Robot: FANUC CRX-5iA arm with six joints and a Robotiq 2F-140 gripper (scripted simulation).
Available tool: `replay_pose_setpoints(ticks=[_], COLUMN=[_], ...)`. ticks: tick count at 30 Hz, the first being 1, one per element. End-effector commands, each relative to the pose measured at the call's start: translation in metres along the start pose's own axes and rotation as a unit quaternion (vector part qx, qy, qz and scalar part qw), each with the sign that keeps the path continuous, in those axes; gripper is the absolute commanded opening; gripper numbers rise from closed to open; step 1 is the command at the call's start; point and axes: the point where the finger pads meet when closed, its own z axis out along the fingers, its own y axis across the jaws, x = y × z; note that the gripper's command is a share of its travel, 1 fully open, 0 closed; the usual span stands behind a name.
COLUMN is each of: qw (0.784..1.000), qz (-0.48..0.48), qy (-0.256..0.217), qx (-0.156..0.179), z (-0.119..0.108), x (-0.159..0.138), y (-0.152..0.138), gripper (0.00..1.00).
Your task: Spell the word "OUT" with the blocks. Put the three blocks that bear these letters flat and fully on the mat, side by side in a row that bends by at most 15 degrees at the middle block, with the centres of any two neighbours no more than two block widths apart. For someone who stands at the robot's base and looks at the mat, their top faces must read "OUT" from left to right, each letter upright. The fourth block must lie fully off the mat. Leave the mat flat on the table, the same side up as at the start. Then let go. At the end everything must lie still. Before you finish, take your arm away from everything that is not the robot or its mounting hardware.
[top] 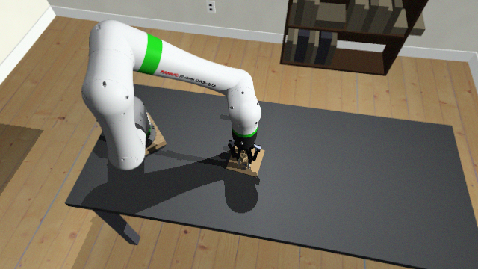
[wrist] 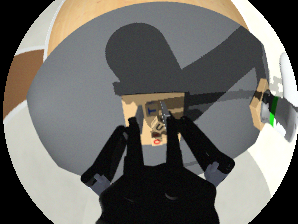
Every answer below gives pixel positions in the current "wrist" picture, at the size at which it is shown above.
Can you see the tan flat mat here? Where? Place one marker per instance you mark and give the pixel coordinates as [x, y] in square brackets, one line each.
[174, 102]

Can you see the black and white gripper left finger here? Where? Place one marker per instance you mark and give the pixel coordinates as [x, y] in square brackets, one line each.
[99, 176]

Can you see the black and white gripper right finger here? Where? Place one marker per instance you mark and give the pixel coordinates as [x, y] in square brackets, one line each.
[213, 162]

